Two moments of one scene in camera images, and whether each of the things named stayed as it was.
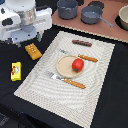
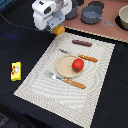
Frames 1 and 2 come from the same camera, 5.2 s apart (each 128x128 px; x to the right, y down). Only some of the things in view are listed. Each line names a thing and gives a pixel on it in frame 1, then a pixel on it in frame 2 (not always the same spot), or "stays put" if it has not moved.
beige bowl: (123, 15) stays put
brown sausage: (81, 42) stays put
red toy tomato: (77, 65) stays put
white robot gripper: (21, 20) to (48, 14)
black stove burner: (96, 3) stays put
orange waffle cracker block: (33, 51) to (59, 29)
